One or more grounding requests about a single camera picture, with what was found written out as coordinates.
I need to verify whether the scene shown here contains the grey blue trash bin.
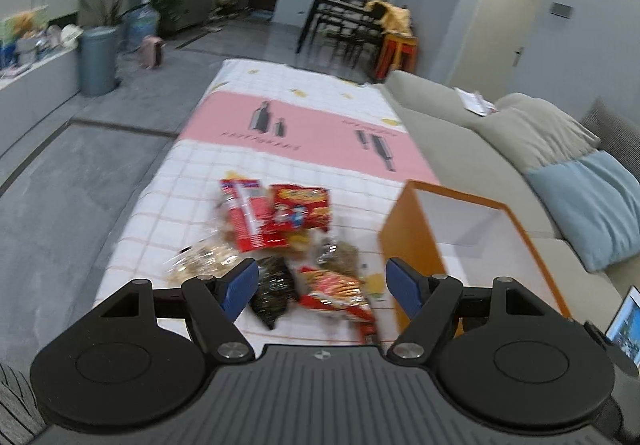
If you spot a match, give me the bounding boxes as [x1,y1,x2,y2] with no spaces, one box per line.
[77,25,121,97]

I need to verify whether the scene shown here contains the red white striped snack packet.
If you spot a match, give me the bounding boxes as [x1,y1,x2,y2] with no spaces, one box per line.
[220,178,288,253]

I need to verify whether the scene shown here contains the long-leaved potted plant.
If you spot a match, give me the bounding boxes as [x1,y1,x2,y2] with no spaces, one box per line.
[75,0,146,31]

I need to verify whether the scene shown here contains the dark dining table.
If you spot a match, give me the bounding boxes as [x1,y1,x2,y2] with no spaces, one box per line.
[296,0,386,53]

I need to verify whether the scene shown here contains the light blue cushion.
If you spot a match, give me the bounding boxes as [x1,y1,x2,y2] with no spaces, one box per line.
[525,150,640,273]

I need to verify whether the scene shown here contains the grey knitted cushion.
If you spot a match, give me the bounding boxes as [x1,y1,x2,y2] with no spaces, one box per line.
[582,98,640,166]

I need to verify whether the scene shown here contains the yellow cloth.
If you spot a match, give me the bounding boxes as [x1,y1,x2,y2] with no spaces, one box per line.
[364,0,413,35]

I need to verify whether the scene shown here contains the blue water jug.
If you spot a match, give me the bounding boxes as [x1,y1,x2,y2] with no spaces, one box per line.
[125,5,161,51]

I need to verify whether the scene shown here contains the cream door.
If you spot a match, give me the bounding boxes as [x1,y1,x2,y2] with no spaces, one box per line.
[447,0,551,88]

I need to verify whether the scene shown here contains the laptop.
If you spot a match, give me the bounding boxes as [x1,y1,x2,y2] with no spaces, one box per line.
[602,286,640,371]

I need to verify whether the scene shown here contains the red cartoon noodle snack packet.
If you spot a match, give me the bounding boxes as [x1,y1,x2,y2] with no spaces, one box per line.
[270,184,332,233]

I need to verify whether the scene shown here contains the clutter of toys and boxes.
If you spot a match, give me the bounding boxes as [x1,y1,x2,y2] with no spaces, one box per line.
[0,5,83,76]

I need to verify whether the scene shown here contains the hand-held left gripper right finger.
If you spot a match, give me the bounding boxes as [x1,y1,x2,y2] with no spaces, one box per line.
[386,257,553,363]

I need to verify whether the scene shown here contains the brown grey snack packet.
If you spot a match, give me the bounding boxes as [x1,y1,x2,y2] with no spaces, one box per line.
[315,237,361,276]

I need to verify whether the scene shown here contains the orange box with white inside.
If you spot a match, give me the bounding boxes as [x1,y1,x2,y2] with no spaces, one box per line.
[378,179,573,341]

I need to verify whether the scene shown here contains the beige sofa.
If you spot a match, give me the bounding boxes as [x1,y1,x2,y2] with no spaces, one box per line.
[382,70,640,326]

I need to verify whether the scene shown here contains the grey striped cloth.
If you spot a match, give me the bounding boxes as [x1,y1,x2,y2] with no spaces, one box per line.
[0,362,46,445]

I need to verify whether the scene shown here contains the dark dining chairs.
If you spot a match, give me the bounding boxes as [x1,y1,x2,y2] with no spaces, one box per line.
[320,10,386,68]

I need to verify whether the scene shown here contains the white papers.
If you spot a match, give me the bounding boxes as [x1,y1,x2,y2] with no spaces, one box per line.
[452,86,501,117]

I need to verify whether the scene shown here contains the clear bag of beige snacks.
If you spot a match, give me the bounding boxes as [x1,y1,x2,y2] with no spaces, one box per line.
[162,240,246,286]

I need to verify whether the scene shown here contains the pink white checked tablecloth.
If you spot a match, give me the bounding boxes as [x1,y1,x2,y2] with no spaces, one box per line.
[97,58,443,348]

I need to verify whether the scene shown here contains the pink heater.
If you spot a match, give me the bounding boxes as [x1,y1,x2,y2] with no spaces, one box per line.
[141,35,166,71]

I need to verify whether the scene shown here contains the black seed packet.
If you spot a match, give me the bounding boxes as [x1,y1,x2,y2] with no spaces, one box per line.
[249,256,298,331]

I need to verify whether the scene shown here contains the red orange snack packet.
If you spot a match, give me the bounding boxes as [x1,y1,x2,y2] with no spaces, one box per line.
[297,266,378,343]

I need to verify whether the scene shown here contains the beige cushion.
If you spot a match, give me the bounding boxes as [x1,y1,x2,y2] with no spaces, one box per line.
[470,92,603,176]

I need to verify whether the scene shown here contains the white low cabinet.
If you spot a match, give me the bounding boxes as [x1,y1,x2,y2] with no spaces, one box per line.
[0,45,81,156]

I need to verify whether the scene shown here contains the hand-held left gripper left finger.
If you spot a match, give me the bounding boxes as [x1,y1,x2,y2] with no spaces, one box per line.
[89,257,260,362]

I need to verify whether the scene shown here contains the orange stools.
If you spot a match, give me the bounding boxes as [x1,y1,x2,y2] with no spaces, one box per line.
[375,31,418,82]

